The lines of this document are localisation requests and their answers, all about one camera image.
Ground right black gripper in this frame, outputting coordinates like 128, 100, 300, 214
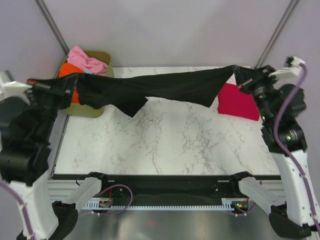
234, 64, 281, 124

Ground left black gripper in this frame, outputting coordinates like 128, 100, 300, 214
27, 71, 80, 140

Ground black t shirt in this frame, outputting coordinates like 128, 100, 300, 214
32, 65, 238, 118

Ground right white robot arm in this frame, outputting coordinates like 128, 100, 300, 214
229, 63, 320, 240

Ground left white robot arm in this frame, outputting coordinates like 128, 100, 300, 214
0, 75, 110, 240

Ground folded red t shirt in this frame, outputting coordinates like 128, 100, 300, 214
217, 83, 260, 121

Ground orange t shirt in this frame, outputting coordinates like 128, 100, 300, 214
58, 62, 86, 105

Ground olive green plastic bin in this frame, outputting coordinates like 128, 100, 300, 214
55, 50, 115, 118

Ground pink t shirt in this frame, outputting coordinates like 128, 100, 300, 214
66, 45, 111, 76

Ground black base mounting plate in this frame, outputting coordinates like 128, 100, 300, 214
74, 173, 261, 207

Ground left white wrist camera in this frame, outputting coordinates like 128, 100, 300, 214
0, 71, 32, 104

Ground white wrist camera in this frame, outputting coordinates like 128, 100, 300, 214
268, 56, 306, 80
0, 71, 32, 104

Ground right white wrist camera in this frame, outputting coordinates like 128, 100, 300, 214
268, 56, 306, 80

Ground left aluminium frame post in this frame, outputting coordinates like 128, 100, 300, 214
34, 0, 70, 55

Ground aluminium frame post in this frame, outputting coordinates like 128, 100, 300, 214
254, 0, 300, 68
34, 0, 70, 55

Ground right aluminium frame post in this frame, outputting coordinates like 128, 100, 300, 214
254, 0, 300, 68

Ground aluminium cross rail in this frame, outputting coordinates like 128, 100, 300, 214
48, 179, 285, 202

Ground white slotted cable duct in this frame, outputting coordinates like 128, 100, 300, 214
82, 198, 255, 213

